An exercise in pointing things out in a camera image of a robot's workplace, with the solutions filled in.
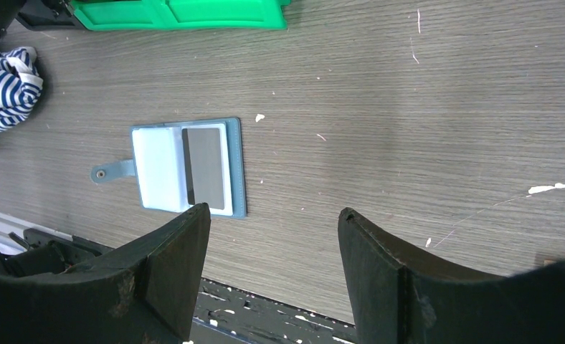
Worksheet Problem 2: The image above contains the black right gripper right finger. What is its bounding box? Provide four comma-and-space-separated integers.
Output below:
338, 208, 565, 343

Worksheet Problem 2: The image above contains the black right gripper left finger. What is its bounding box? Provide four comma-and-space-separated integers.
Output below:
0, 204, 211, 343

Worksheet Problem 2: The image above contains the blue card holder wallet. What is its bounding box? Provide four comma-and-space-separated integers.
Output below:
90, 117, 247, 219

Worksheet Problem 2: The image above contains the green bin with gold card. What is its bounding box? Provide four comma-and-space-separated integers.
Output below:
165, 0, 291, 29

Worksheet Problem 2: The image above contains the blue striped cloth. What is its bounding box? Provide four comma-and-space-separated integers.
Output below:
0, 47, 44, 133

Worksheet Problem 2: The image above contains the black plastic bin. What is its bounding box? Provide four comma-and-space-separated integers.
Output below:
16, 0, 86, 32

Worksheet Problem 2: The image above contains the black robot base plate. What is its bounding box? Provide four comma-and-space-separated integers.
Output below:
21, 227, 359, 344

